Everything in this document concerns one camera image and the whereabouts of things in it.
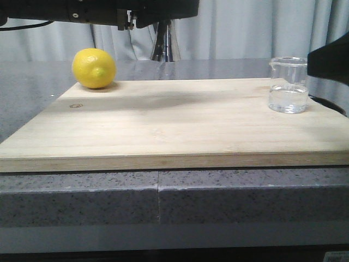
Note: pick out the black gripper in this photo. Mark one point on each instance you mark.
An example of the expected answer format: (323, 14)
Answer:
(330, 61)
(123, 14)

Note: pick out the steel hourglass jigger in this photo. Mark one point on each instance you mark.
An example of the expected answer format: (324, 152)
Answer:
(165, 48)

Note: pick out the clear glass beaker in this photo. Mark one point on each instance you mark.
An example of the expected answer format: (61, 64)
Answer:
(288, 91)

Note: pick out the yellow lemon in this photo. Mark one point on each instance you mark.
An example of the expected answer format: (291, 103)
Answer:
(94, 68)

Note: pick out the grey curtain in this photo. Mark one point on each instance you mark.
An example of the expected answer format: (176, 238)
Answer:
(221, 30)

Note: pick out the wooden cutting board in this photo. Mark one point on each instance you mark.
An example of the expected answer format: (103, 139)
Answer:
(168, 124)

